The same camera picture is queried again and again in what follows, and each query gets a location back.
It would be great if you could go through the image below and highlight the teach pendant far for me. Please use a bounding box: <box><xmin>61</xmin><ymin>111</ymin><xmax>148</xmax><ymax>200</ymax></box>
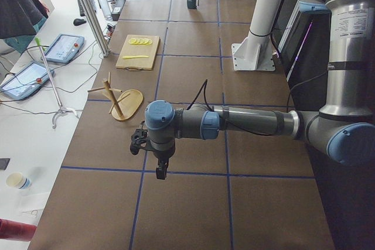
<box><xmin>45</xmin><ymin>33</ymin><xmax>85</xmax><ymax>64</ymax></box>

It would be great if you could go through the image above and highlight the dark blue mug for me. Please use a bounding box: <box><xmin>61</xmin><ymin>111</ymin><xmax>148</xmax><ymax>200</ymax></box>
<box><xmin>187</xmin><ymin>0</ymin><xmax>199</xmax><ymax>9</ymax></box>

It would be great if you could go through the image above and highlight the metal stand with green clip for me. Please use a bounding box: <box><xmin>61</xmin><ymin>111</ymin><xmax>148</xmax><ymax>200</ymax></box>
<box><xmin>35</xmin><ymin>37</ymin><xmax>79</xmax><ymax>129</ymax></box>

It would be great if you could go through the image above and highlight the white mounting pillar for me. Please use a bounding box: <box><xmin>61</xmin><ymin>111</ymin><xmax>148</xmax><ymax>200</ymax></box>
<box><xmin>231</xmin><ymin>0</ymin><xmax>281</xmax><ymax>71</ymax></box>

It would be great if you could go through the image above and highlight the wooden cup rack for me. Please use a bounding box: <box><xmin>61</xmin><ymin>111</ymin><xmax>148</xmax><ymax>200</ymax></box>
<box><xmin>87</xmin><ymin>72</ymin><xmax>144</xmax><ymax>122</ymax></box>

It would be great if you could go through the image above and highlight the bamboo cutting board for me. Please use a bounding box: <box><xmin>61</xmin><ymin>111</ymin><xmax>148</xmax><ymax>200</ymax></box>
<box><xmin>115</xmin><ymin>34</ymin><xmax>160</xmax><ymax>70</ymax></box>

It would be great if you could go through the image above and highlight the black phone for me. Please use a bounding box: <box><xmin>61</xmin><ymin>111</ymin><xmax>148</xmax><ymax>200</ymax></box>
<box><xmin>0</xmin><ymin>158</ymin><xmax>10</xmax><ymax>170</ymax></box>

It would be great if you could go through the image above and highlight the black computer mouse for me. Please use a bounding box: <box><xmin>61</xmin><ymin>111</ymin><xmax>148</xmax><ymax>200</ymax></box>
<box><xmin>73</xmin><ymin>18</ymin><xmax>86</xmax><ymax>26</ymax></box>

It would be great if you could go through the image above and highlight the red bottle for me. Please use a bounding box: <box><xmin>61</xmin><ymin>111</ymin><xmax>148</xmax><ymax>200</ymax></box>
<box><xmin>1</xmin><ymin>219</ymin><xmax>37</xmax><ymax>241</ymax></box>

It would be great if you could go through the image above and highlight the clear water bottle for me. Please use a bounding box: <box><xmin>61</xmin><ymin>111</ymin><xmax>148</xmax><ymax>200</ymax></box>
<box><xmin>98</xmin><ymin>0</ymin><xmax>112</xmax><ymax>20</ymax></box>

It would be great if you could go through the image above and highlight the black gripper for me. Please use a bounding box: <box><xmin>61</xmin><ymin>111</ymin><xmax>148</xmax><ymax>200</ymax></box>
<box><xmin>154</xmin><ymin>149</ymin><xmax>173</xmax><ymax>180</ymax></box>

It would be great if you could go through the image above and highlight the teach pendant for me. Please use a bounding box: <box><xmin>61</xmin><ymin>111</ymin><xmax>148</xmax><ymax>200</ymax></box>
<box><xmin>1</xmin><ymin>61</ymin><xmax>49</xmax><ymax>100</ymax></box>
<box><xmin>45</xmin><ymin>33</ymin><xmax>85</xmax><ymax>64</ymax></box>

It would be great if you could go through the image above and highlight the paper cup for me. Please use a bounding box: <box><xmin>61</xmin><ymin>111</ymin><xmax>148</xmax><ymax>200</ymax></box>
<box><xmin>6</xmin><ymin>172</ymin><xmax>32</xmax><ymax>190</ymax></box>

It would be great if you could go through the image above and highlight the teach pendant near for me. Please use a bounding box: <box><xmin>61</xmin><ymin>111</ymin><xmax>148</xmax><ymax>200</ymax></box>
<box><xmin>1</xmin><ymin>61</ymin><xmax>49</xmax><ymax>100</ymax></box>

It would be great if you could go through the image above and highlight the aluminium frame post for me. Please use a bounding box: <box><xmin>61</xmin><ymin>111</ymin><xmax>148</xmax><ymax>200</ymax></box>
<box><xmin>80</xmin><ymin>0</ymin><xmax>110</xmax><ymax>57</ymax></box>

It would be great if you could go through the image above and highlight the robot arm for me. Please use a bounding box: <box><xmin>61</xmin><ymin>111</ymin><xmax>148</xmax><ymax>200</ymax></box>
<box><xmin>130</xmin><ymin>0</ymin><xmax>374</xmax><ymax>179</ymax></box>

